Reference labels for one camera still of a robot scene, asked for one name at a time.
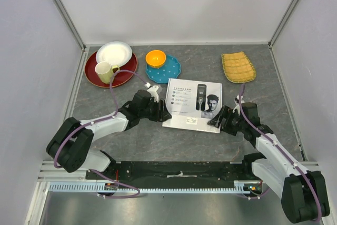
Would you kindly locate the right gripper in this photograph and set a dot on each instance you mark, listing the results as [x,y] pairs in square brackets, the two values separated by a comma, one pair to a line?
[226,113]

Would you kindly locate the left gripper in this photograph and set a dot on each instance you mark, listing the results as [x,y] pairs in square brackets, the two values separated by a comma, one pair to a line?
[162,115]

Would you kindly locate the white cardboard box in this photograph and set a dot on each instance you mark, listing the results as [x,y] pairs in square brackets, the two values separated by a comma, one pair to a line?
[192,104]

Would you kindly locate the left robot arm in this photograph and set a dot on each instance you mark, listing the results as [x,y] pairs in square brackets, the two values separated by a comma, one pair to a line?
[70,147]

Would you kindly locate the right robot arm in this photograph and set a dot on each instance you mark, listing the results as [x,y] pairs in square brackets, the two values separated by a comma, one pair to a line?
[302,192]

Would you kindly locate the blue dotted plate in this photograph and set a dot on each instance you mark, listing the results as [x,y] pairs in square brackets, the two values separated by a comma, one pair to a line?
[170,70]

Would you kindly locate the orange bowl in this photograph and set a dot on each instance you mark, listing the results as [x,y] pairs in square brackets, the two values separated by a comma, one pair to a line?
[155,58]

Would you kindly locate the cream mug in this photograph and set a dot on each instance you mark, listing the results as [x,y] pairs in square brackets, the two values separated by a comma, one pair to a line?
[105,71]

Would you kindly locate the white paper plate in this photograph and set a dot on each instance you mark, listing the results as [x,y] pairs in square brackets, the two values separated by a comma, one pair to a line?
[116,53]

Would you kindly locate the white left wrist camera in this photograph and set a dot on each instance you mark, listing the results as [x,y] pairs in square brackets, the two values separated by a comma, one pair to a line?
[154,90]

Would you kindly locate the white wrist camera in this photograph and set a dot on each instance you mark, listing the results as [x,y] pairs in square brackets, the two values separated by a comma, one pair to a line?
[154,90]
[237,100]

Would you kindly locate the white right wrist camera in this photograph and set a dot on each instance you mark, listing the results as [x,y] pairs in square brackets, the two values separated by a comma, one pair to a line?
[237,100]

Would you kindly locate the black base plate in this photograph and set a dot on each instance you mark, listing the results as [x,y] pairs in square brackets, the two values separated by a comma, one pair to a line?
[142,174]

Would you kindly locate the left aluminium frame post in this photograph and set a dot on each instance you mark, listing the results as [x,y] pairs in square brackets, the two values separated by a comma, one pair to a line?
[69,23]

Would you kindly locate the aluminium frame post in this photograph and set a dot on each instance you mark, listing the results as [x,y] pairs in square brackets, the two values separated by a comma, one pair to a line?
[283,22]
[69,23]

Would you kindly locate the right aluminium frame post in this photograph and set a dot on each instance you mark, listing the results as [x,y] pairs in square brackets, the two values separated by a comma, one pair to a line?
[283,22]

